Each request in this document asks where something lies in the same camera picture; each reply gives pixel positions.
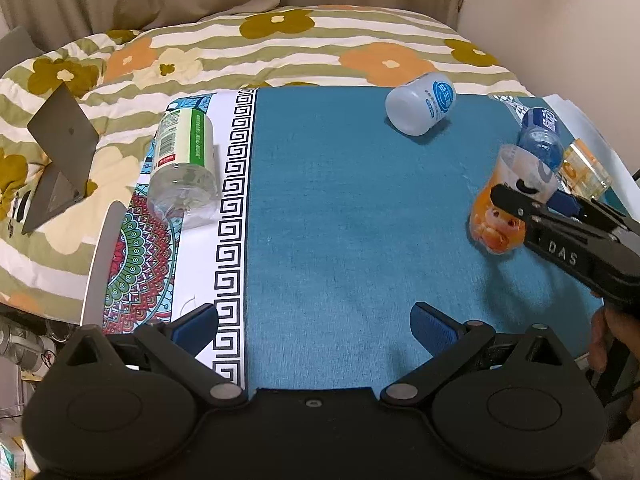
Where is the white blue label cup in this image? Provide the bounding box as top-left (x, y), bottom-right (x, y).
top-left (385, 72), bottom-right (457, 136)

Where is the grey laptop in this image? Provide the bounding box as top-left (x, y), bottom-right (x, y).
top-left (23, 82), bottom-right (99, 234)

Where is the clear green label cup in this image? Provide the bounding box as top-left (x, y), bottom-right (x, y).
top-left (146, 107), bottom-right (219, 221)

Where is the blue transparent plastic cup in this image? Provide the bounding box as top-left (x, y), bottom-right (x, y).
top-left (518, 107), bottom-right (564, 171)

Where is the floral striped bed quilt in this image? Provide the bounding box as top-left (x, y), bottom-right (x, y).
top-left (1, 4), bottom-right (526, 323)

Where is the person's hand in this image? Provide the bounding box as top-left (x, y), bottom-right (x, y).
top-left (588, 299), bottom-right (639, 440)

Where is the clear yellow label cup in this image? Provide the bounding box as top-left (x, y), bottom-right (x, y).
top-left (559, 139), bottom-right (612, 200)

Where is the orange dragon label cup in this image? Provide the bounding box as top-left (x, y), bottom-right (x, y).
top-left (469, 144), bottom-right (559, 255)

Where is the teal patterned table cloth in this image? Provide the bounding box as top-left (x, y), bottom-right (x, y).
top-left (103, 87), bottom-right (599, 389)

